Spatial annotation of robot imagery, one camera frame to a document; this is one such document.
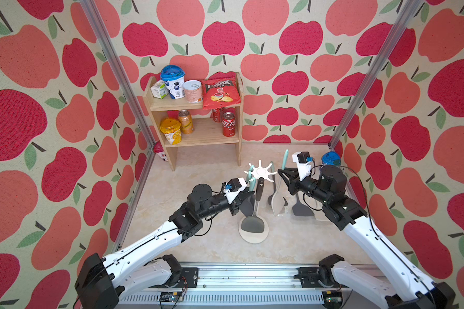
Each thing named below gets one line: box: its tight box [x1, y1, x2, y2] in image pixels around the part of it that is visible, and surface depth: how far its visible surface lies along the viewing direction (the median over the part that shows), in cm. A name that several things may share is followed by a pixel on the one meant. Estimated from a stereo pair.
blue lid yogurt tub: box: [160, 64, 186, 100], surface depth 76 cm
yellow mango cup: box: [160, 117, 182, 145], surface depth 88 cm
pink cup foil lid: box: [182, 79, 203, 104], surface depth 78 cm
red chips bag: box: [201, 71, 242, 110], surface depth 78 cm
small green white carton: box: [150, 79, 169, 100], surface depth 80 cm
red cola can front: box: [221, 111, 236, 138], surface depth 91 cm
